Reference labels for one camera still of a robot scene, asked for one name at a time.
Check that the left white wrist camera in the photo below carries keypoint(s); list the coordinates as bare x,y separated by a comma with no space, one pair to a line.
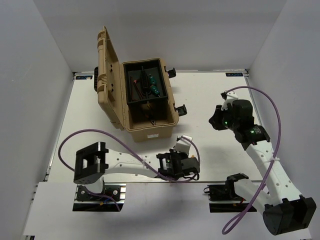
183,144

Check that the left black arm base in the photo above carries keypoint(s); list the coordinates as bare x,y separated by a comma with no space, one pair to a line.
111,199

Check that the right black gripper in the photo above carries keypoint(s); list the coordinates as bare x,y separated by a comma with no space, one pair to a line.
215,120

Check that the large brown hex key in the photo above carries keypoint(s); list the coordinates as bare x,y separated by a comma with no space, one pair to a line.
132,88

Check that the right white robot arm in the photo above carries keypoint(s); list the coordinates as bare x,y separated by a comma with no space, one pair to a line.
283,207

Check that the small brown hex key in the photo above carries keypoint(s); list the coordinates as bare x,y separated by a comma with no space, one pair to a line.
134,82

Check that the yellow black pliers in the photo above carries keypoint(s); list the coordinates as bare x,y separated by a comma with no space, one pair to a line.
151,116
145,110

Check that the green stubby screwdriver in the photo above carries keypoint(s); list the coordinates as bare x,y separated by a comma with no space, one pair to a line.
152,80
154,90

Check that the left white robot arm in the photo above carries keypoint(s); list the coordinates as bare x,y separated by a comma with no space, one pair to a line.
95,161

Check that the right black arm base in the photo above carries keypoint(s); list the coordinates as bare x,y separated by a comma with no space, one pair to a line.
221,202

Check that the tan plastic toolbox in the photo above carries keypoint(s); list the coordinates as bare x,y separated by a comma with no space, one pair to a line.
109,84

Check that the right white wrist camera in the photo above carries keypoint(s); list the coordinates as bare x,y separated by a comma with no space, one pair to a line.
228,97

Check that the black toolbox tray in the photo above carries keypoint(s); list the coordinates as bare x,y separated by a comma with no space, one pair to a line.
140,71

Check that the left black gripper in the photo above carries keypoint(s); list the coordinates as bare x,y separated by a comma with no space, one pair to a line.
173,152

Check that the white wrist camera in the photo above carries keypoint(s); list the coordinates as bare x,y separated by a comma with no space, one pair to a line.
183,144
228,97

